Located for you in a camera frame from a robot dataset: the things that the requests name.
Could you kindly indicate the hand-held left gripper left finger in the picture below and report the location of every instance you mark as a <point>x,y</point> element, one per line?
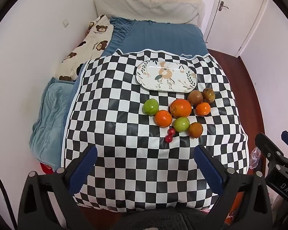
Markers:
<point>85,166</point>

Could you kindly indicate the medium orange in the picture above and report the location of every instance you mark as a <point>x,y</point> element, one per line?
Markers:
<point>163,118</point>

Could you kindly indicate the clear plastic bag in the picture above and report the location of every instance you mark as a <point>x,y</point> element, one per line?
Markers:
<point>254,158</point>

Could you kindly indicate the white quilted pillow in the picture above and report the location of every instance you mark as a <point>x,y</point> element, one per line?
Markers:
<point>148,7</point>

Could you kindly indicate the white wall switch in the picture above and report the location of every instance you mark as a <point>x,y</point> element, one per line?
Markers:
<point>66,23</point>

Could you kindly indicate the red object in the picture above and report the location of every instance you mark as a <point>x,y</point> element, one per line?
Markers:
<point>46,169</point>

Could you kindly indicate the green apple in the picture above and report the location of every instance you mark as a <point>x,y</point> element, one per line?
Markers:
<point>181,124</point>
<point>151,106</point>

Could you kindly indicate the floral oval plate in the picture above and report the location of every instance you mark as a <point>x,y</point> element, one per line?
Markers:
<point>166,75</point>

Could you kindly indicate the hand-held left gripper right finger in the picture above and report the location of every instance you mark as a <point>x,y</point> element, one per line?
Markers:
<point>207,166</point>

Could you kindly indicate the white door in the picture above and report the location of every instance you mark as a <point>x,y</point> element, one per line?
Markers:
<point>232,19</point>

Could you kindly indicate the blue bed sheet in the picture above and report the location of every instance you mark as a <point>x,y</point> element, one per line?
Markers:
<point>163,38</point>

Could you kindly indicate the large orange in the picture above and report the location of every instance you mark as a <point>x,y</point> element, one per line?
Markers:
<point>180,107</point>

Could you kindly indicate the small orange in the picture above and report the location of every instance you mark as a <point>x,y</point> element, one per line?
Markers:
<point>203,108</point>

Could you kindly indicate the light blue blanket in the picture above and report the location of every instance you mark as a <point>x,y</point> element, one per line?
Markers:
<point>50,119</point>

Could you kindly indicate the brown passion fruit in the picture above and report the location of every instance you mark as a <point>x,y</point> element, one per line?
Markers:
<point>208,95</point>
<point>195,97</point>

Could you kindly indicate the small red cherry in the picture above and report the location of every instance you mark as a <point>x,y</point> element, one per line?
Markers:
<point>171,131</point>
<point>168,138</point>

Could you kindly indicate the brownish orange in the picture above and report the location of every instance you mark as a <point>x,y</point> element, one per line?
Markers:
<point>195,129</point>

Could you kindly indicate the black white checkered cloth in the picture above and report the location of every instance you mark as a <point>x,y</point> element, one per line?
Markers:
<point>124,129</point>

